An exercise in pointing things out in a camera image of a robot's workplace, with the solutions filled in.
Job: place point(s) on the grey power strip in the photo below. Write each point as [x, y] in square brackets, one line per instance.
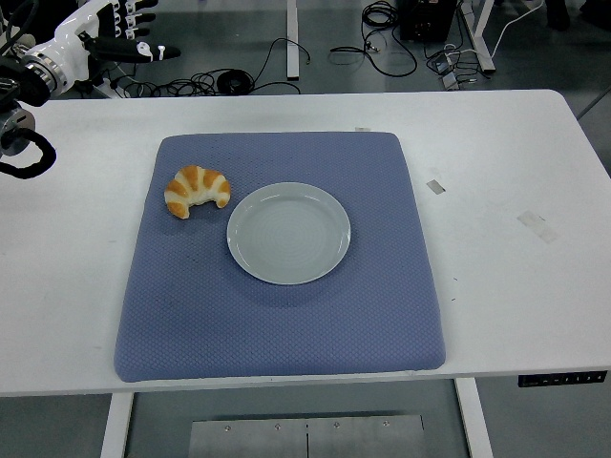
[446, 71]

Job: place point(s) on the person's leg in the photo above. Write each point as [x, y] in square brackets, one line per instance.
[557, 14]

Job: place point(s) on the white table leg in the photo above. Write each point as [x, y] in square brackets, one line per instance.
[475, 420]
[116, 424]

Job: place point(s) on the white floor beam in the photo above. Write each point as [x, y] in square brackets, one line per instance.
[292, 38]

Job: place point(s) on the black equipment box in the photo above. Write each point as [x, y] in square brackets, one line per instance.
[427, 19]

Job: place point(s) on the white desk leg frame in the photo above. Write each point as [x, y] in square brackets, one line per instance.
[483, 43]

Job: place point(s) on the small grey tape piece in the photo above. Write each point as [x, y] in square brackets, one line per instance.
[436, 187]

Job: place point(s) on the blue quilted mat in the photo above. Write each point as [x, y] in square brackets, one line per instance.
[286, 329]

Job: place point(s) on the croissant bread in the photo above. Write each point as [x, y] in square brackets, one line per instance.
[195, 183]

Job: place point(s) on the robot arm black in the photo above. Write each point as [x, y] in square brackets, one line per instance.
[29, 85]

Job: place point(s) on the grey round plate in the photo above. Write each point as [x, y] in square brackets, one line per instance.
[288, 234]

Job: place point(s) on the black table control panel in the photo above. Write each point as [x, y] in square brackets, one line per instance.
[563, 378]

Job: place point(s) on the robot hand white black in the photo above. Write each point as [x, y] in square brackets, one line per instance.
[71, 40]

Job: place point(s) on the large grey tape piece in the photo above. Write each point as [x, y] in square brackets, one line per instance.
[537, 226]

